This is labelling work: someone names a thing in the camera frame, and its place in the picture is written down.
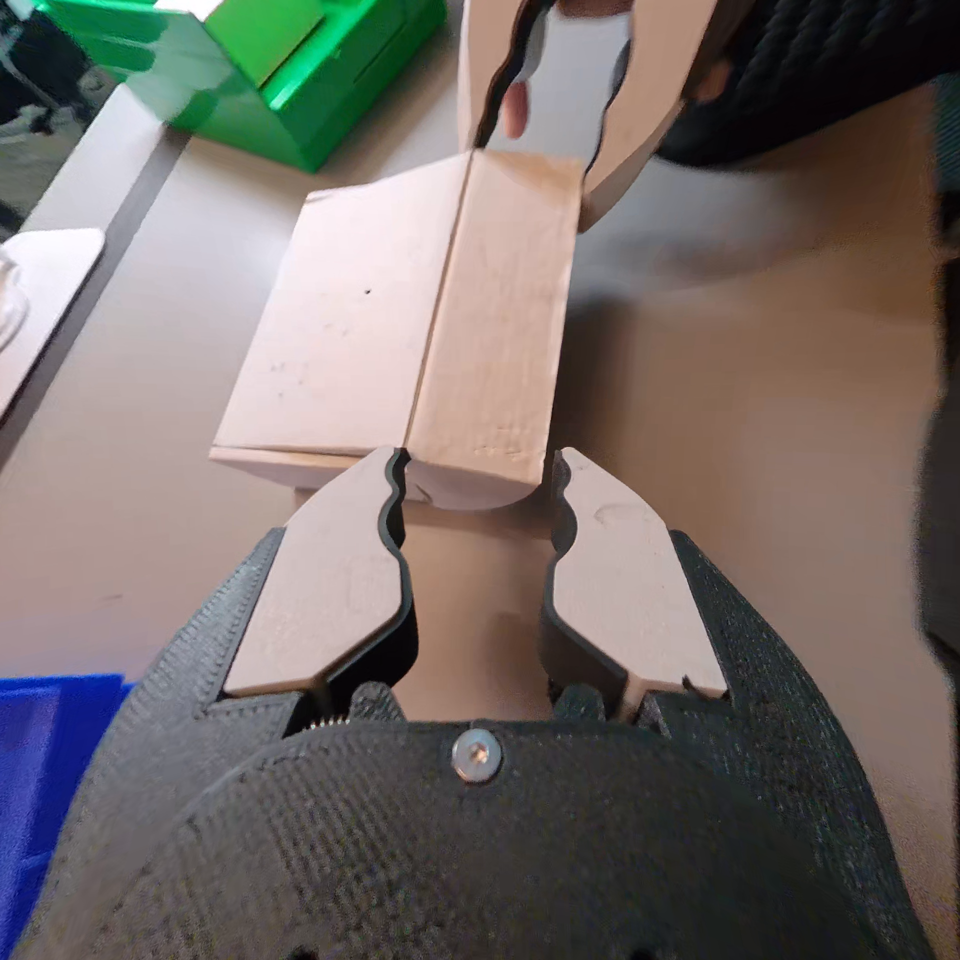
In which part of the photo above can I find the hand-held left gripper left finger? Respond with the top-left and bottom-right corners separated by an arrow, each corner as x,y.
222,447 -> 419,717

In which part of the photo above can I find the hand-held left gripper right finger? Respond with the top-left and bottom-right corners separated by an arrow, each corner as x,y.
538,447 -> 729,723

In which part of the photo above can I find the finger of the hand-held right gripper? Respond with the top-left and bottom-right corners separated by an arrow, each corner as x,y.
577,0 -> 723,235
458,0 -> 561,153

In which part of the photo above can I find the cardboard box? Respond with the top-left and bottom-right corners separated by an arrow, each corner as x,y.
208,147 -> 586,513

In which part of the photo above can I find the person's right forearm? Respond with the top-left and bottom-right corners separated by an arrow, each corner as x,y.
660,0 -> 960,171

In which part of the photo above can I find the grey desk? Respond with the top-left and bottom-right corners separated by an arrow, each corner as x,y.
0,82 -> 960,960

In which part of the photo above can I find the green plastic bin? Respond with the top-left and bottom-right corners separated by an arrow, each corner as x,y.
33,0 -> 449,175

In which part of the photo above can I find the blue plastic bin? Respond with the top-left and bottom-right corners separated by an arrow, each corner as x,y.
0,672 -> 133,931

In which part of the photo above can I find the person's dark clothing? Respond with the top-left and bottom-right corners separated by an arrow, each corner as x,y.
918,75 -> 960,657

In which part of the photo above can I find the white flat board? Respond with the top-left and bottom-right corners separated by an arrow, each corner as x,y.
0,228 -> 106,430

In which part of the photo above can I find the clear glass object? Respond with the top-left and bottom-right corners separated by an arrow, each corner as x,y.
0,247 -> 31,354

